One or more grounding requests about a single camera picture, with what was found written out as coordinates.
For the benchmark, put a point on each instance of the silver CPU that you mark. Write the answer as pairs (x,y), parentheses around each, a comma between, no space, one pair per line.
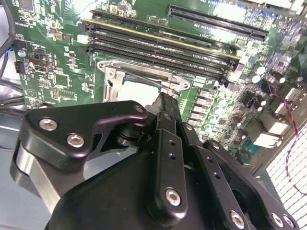
(136,92)

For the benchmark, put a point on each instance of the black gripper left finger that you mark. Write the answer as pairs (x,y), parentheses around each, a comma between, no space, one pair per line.
(72,124)

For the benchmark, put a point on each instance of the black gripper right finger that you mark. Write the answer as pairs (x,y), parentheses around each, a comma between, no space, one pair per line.
(216,172)

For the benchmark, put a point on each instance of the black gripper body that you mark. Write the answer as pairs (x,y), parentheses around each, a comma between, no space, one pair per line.
(115,196)

